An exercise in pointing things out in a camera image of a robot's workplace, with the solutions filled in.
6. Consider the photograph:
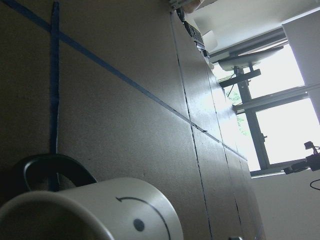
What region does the black keyboard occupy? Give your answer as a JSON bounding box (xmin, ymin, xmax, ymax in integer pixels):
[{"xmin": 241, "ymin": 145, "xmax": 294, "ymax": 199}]
[{"xmin": 183, "ymin": 21, "xmax": 204, "ymax": 44}]

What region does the white office chair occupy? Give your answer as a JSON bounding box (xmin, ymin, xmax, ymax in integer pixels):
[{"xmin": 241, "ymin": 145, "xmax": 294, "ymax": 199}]
[{"xmin": 218, "ymin": 46, "xmax": 284, "ymax": 88}]

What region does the white smiley mug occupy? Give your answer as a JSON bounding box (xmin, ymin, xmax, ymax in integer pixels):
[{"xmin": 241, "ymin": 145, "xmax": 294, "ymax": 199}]
[{"xmin": 0, "ymin": 154, "xmax": 184, "ymax": 240}]

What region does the black camera on stand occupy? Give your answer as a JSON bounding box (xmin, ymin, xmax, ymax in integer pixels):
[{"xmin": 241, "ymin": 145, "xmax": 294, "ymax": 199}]
[{"xmin": 283, "ymin": 141, "xmax": 320, "ymax": 175}]

